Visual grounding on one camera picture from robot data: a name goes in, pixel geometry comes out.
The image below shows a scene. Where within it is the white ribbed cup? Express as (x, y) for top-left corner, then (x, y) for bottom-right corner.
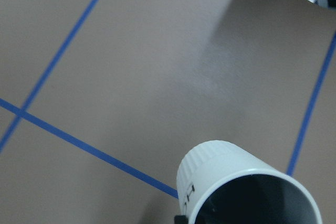
(176, 140), (322, 223)

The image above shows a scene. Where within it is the blue tape line crossing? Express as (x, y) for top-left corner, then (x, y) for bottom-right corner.
(0, 0), (117, 154)

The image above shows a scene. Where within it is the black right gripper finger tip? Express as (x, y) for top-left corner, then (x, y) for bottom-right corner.
(174, 215), (187, 224)

